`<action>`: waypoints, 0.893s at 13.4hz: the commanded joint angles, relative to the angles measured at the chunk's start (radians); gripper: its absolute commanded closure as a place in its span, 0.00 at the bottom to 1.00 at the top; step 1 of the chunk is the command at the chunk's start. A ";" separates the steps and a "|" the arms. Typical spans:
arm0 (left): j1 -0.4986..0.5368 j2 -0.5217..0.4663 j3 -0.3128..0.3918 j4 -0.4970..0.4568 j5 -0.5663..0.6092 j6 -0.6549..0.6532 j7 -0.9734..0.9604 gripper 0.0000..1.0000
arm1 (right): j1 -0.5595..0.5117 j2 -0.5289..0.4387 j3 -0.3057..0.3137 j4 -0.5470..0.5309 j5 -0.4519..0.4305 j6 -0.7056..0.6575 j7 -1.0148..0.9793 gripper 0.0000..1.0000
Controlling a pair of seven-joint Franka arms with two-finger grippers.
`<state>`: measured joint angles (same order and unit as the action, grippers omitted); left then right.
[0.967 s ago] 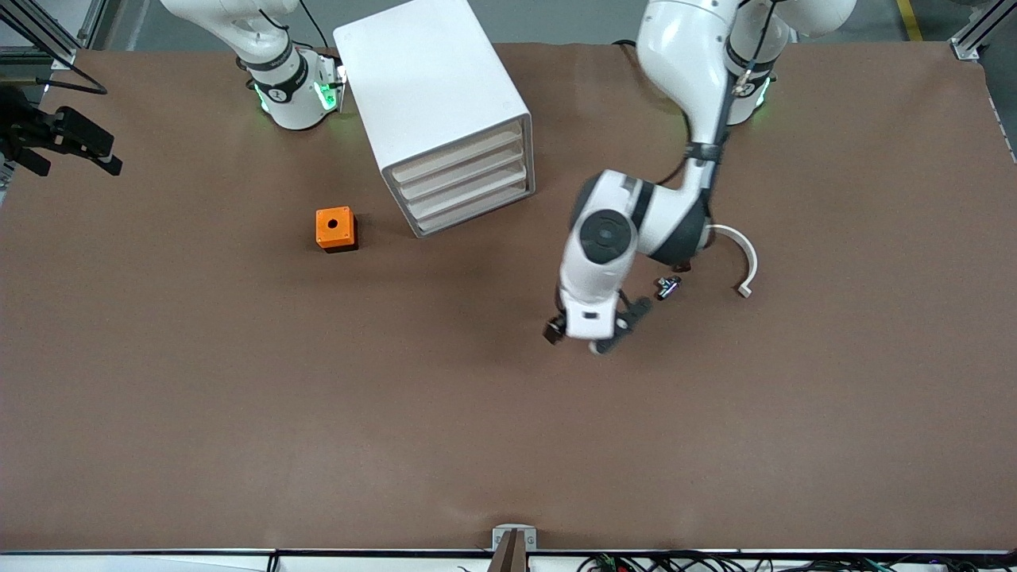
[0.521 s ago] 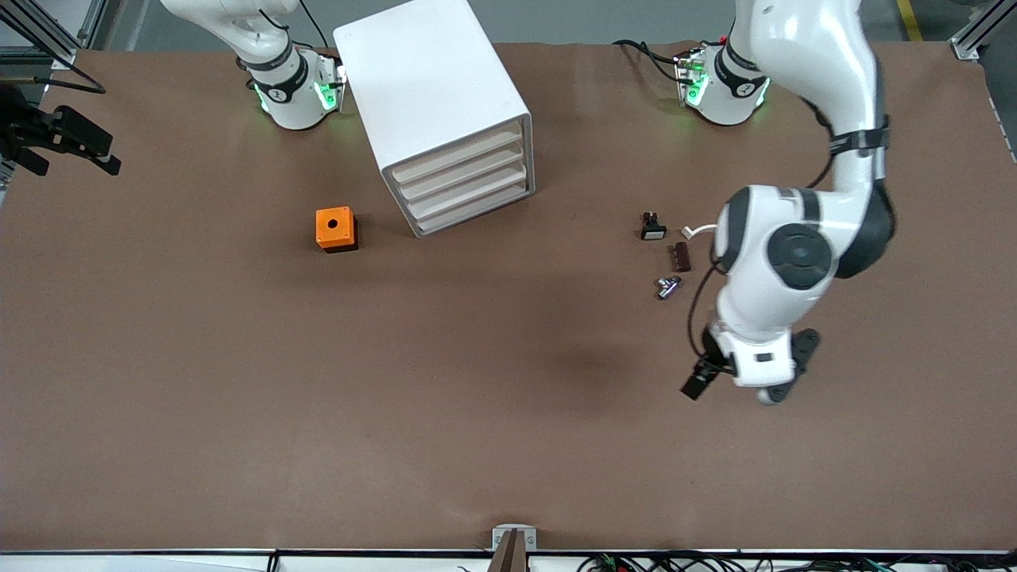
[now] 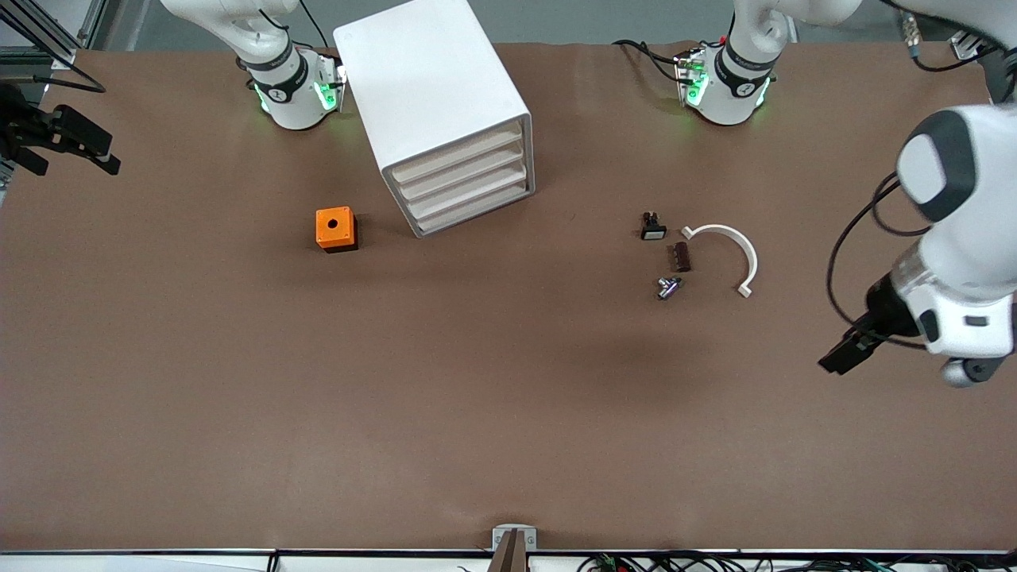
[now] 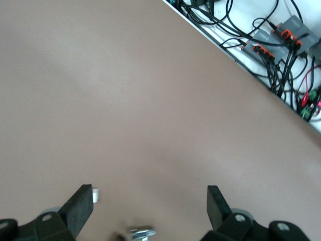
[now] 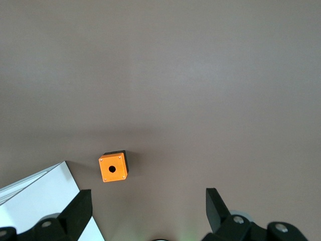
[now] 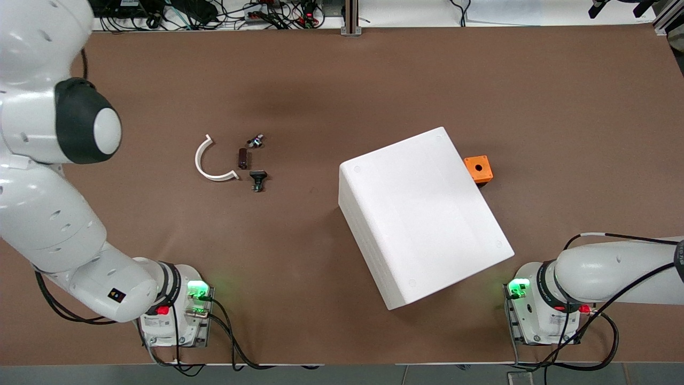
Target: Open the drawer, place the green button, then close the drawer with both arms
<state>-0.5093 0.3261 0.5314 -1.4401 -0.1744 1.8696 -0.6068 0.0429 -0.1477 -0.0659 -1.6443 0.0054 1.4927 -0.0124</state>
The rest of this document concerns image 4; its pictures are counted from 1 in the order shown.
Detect grey adapter box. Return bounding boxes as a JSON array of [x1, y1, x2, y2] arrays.
[[308, 37, 321, 60]]

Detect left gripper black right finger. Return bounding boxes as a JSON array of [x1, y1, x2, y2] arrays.
[[200, 185, 310, 241]]

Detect brown table cover sheet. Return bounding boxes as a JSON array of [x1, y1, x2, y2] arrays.
[[0, 0, 321, 241]]

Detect silver metal T-bolt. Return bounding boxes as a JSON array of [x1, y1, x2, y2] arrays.
[[127, 226, 156, 240]]

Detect black cable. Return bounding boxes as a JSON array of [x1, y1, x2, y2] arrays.
[[259, 54, 296, 101]]

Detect grey usb hub orange ports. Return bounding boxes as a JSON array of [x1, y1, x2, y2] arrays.
[[241, 39, 288, 62], [274, 15, 320, 46], [251, 28, 283, 45]]

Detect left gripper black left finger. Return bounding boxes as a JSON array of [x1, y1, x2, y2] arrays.
[[0, 184, 94, 241]]

